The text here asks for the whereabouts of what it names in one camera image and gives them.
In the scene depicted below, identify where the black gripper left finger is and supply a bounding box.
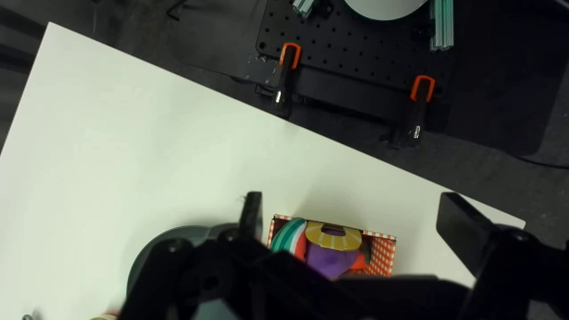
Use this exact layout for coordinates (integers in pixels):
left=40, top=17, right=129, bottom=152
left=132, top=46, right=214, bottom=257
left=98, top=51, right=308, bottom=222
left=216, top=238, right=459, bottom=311
left=237, top=192, right=264, bottom=240

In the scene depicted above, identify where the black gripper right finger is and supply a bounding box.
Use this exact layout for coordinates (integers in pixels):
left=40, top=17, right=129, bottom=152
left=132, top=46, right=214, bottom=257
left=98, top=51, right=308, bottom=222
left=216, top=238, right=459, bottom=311
left=436, top=192, right=532, bottom=289

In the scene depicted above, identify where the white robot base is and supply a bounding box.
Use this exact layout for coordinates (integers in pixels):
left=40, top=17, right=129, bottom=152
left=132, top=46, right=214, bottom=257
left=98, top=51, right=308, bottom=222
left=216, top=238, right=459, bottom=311
left=346, top=0, right=429, bottom=21

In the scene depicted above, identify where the watermelon slice plush toy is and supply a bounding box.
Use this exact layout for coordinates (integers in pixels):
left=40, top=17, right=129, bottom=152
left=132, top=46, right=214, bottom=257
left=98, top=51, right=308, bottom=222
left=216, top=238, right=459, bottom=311
left=271, top=218, right=308, bottom=261

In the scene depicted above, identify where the dark grey round plate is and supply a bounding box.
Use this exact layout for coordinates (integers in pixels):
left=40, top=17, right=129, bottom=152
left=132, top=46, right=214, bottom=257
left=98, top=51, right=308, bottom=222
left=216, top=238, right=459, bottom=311
left=120, top=224, right=257, bottom=320

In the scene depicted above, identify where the purple eggplant plush toy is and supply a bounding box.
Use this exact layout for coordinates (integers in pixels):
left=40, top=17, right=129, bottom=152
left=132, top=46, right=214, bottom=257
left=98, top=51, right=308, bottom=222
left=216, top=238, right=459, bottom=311
left=306, top=245, right=360, bottom=279

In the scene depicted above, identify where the red checkered cardboard basket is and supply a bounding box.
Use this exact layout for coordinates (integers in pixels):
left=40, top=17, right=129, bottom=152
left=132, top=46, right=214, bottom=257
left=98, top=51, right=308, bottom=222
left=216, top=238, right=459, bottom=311
left=267, top=215, right=397, bottom=277

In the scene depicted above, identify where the orange black clamp right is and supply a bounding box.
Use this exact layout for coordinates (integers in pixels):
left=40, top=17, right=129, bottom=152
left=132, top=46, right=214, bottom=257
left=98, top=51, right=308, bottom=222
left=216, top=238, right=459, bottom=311
left=388, top=74, right=436, bottom=147

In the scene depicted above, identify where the orange black clamp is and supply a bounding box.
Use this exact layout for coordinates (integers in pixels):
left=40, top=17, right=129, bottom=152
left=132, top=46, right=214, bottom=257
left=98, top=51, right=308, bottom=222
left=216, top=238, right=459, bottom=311
left=388, top=74, right=436, bottom=147
left=260, top=42, right=303, bottom=119

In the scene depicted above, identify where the orange black clamp left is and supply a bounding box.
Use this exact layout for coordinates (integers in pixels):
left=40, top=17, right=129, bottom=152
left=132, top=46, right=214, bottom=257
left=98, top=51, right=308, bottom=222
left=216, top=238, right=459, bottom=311
left=260, top=42, right=303, bottom=119

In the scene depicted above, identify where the black perforated mounting board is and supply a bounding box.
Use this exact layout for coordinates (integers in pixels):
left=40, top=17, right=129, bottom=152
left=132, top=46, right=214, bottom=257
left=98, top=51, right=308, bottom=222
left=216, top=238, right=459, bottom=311
left=257, top=0, right=456, bottom=120

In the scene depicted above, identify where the teal aluminium extrusion bar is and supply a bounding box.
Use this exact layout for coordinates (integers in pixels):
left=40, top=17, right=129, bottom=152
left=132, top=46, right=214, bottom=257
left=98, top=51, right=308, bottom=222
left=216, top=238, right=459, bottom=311
left=431, top=0, right=456, bottom=51

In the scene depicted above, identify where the yellow donut ring plush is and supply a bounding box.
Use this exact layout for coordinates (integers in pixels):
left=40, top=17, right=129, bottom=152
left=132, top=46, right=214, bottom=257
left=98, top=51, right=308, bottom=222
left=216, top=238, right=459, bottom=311
left=305, top=220, right=363, bottom=252

